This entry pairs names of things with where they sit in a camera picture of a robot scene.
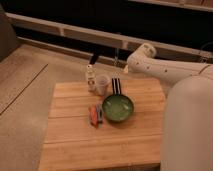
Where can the black white striped eraser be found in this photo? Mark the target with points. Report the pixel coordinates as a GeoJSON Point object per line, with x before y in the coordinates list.
{"type": "Point", "coordinates": [116, 86]}

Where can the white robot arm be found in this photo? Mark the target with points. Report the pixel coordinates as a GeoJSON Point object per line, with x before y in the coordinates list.
{"type": "Point", "coordinates": [187, 143]}

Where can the white ceramic cup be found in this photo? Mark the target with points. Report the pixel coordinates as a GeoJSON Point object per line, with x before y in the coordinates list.
{"type": "Point", "coordinates": [102, 82]}

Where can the white small bottle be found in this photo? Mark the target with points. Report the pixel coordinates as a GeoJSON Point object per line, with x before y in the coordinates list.
{"type": "Point", "coordinates": [90, 77]}

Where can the grey blue stapler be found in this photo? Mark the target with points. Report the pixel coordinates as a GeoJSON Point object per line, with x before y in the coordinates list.
{"type": "Point", "coordinates": [99, 113]}

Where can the green bowl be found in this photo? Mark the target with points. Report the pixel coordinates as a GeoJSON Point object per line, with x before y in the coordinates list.
{"type": "Point", "coordinates": [117, 107]}

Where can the orange marker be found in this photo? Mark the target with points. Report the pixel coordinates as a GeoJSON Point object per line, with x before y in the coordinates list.
{"type": "Point", "coordinates": [93, 115]}

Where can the wooden table board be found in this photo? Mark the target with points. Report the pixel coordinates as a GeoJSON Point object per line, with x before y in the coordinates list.
{"type": "Point", "coordinates": [72, 144]}

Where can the white window rail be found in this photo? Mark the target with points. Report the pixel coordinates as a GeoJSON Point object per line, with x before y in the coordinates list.
{"type": "Point", "coordinates": [103, 38]}

